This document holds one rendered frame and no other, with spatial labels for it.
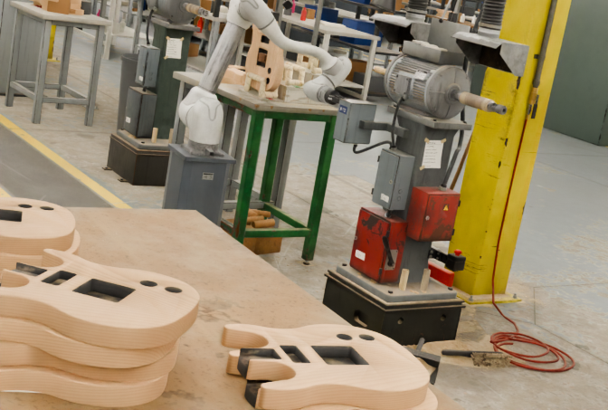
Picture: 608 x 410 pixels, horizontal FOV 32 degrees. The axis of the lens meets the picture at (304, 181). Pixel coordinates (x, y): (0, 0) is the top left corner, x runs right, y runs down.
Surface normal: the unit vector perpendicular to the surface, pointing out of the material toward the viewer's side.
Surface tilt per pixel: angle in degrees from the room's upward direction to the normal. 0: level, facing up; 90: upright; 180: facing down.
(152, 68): 90
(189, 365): 0
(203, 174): 90
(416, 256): 90
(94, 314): 0
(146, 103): 90
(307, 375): 0
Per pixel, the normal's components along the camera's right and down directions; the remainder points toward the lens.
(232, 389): 0.17, -0.96
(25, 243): 0.34, 0.26
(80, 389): -0.10, 0.21
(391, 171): -0.82, -0.02
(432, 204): 0.54, 0.28
